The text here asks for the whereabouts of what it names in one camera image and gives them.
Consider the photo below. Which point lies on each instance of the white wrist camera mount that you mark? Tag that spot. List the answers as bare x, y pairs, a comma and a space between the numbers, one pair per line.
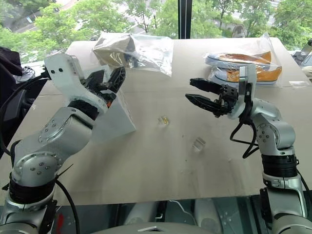
65, 73
248, 75

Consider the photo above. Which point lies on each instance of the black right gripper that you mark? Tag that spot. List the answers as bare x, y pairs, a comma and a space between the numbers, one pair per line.
228, 97

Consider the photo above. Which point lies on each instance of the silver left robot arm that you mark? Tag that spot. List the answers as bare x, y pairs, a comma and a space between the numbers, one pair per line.
61, 126

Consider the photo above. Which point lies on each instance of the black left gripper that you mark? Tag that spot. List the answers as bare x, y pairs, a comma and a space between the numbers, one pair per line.
103, 93

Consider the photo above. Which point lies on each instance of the black cloth bundle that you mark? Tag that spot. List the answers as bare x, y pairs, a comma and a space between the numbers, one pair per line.
9, 62

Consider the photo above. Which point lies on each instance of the plastic bag with brown item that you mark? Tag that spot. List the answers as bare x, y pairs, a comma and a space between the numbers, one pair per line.
126, 52

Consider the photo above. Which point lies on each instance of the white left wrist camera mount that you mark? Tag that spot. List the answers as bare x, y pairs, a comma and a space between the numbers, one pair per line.
65, 73

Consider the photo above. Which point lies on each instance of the black window post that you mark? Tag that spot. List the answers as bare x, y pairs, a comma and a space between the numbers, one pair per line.
184, 19

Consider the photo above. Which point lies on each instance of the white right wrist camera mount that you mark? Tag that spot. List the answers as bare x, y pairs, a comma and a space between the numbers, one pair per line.
248, 75

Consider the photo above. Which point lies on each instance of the silver robot torso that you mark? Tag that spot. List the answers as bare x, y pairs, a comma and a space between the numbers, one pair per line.
156, 229

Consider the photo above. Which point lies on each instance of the gold coin in clear case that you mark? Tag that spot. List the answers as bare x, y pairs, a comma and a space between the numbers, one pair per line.
198, 144
164, 120

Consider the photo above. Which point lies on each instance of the black flat device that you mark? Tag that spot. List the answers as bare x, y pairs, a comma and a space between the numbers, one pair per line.
14, 107

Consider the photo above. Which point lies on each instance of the white box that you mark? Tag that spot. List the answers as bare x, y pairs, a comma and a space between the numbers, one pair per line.
114, 124

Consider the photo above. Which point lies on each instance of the grey rounded shape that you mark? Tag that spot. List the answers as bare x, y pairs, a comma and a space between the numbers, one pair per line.
143, 213
208, 214

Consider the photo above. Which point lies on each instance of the bagged orange white sneakers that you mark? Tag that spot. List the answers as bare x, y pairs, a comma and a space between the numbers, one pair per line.
251, 67

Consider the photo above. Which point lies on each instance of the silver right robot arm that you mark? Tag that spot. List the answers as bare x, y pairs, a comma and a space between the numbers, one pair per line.
280, 129

